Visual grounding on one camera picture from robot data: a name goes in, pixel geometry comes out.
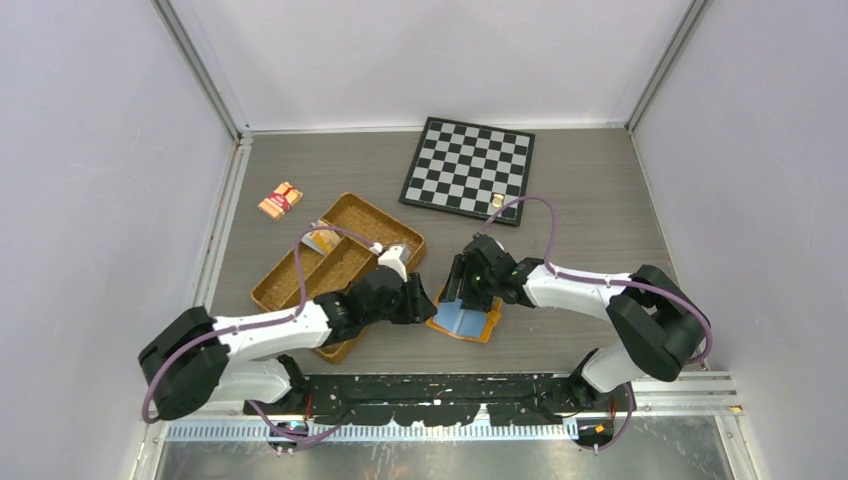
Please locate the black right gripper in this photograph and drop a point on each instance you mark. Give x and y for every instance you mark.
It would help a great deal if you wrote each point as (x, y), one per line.
(463, 268)

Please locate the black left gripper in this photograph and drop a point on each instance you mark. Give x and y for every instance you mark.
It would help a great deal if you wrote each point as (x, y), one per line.
(418, 307)

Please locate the orange leather card holder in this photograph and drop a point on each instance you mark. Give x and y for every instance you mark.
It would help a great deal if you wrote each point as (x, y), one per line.
(464, 324)

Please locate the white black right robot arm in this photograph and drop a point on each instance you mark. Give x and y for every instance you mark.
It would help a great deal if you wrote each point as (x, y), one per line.
(659, 329)

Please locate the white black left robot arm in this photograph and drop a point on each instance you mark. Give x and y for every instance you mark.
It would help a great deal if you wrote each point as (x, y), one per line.
(199, 359)

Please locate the white credit card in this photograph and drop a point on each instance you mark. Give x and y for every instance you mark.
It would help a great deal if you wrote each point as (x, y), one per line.
(306, 244)

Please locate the red playing card box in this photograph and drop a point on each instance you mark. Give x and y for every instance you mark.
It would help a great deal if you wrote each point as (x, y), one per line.
(280, 201)

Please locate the woven rattan divided tray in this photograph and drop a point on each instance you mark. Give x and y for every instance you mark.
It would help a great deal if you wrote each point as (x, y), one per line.
(346, 262)

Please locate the black white chessboard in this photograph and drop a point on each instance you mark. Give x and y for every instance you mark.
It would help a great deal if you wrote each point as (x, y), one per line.
(457, 167)

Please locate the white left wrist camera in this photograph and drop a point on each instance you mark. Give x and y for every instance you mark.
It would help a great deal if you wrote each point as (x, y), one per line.
(395, 257)

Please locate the aluminium slotted rail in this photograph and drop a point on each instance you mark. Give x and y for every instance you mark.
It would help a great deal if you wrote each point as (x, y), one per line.
(477, 430)

